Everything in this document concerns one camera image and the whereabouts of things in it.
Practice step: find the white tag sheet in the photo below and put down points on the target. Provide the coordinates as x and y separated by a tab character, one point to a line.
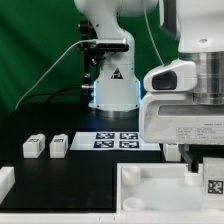
130	141

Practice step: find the white front edge rail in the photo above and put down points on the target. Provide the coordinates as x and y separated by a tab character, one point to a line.
126	219

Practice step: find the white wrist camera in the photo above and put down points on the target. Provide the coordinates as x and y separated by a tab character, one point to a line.
176	76

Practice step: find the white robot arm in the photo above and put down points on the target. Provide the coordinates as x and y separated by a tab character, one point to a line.
199	26

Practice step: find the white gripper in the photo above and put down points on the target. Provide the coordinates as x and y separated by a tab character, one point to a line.
175	119

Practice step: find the white square tabletop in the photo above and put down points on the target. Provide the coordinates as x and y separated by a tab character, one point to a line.
159	187

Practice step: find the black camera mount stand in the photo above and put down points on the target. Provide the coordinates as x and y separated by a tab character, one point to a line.
93	54

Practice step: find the white left obstacle block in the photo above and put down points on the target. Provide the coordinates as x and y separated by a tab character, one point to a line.
7	180

